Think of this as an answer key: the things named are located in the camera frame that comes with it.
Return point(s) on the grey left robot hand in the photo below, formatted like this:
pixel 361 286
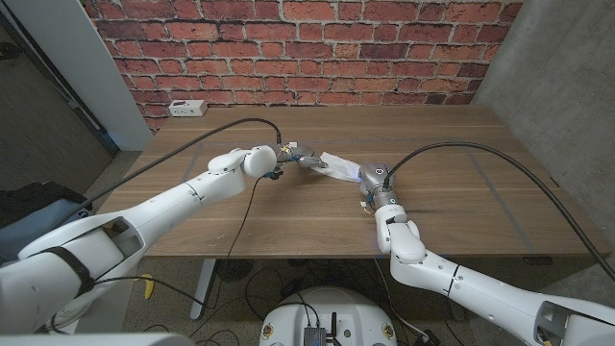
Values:
pixel 300 155

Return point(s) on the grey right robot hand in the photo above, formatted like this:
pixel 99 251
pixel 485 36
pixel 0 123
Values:
pixel 377 180

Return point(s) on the white tissue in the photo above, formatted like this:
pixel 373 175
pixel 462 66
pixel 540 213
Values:
pixel 338 166

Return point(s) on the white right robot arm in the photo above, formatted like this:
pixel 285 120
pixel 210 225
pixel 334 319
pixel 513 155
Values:
pixel 480 288

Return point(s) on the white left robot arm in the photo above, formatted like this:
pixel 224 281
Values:
pixel 134 230

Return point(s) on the red brick printed backdrop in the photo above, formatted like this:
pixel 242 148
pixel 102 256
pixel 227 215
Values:
pixel 307 53

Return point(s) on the white power strip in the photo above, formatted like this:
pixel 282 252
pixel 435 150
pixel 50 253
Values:
pixel 187 108

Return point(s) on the round black floor fan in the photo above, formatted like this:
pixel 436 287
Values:
pixel 233 270

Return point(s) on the white robot torso base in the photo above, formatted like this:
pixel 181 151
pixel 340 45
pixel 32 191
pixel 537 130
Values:
pixel 327 307

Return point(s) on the grey table leg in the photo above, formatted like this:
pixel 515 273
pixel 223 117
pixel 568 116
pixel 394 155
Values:
pixel 451 307

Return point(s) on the black floor plug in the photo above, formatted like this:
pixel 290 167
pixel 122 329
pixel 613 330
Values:
pixel 426 338

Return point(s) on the white table leg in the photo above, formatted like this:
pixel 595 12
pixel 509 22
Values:
pixel 202 288

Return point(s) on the small grey electronics box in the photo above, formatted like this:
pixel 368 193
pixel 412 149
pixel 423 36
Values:
pixel 314 336

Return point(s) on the small yellow curved object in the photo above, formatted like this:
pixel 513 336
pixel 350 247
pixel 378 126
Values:
pixel 149 286

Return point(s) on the black cloth bundle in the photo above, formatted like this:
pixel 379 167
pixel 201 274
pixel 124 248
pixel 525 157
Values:
pixel 33 197

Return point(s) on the blue-grey bag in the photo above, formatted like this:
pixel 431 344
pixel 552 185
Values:
pixel 24 230

